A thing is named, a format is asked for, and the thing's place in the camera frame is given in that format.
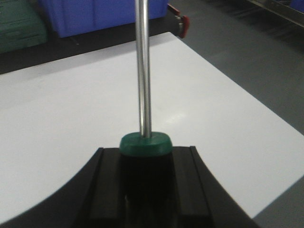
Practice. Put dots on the large blue plastic bin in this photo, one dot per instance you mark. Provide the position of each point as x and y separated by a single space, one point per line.
74 17

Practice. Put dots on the green black screwdriver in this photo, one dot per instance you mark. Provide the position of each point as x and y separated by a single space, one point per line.
146 155

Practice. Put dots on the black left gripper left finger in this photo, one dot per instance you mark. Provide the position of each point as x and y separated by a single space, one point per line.
93 198

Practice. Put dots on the green plastic tool case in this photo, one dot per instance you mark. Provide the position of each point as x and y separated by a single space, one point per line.
20 26

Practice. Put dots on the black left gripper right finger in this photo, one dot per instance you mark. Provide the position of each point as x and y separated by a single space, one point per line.
201 201

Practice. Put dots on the red clamp on table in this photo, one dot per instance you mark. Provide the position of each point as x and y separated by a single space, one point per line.
183 21

